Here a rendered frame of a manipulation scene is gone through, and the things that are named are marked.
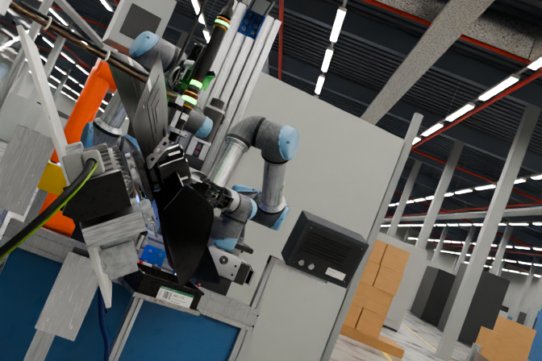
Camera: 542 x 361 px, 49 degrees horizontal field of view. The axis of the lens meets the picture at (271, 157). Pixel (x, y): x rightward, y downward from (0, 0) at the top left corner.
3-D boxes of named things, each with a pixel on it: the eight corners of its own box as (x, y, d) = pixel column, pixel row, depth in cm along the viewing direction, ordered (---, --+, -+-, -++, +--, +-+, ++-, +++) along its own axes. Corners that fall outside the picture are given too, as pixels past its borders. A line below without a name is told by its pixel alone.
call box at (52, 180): (15, 184, 188) (30, 154, 189) (21, 183, 198) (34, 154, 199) (64, 203, 192) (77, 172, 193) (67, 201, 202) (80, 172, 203)
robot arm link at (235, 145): (237, 101, 217) (173, 217, 199) (264, 111, 214) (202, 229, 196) (241, 117, 227) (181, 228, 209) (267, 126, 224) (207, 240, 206)
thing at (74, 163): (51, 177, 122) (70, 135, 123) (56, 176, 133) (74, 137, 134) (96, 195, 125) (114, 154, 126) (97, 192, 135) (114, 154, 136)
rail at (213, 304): (0, 240, 190) (10, 217, 191) (2, 238, 194) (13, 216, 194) (252, 332, 210) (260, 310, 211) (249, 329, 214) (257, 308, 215)
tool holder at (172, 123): (168, 128, 164) (182, 96, 165) (153, 123, 168) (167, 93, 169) (190, 139, 170) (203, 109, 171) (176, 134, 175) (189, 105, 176)
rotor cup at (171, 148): (136, 159, 149) (185, 145, 152) (130, 144, 162) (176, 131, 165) (152, 210, 155) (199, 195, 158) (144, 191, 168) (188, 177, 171)
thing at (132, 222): (88, 249, 127) (80, 229, 126) (86, 234, 136) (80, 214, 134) (146, 230, 131) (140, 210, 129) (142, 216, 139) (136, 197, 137)
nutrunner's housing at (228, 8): (170, 139, 167) (232, -4, 172) (162, 137, 170) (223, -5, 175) (180, 144, 170) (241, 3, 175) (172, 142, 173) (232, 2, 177)
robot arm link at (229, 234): (206, 240, 206) (218, 211, 207) (235, 253, 203) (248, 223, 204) (199, 239, 198) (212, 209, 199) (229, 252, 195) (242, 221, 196)
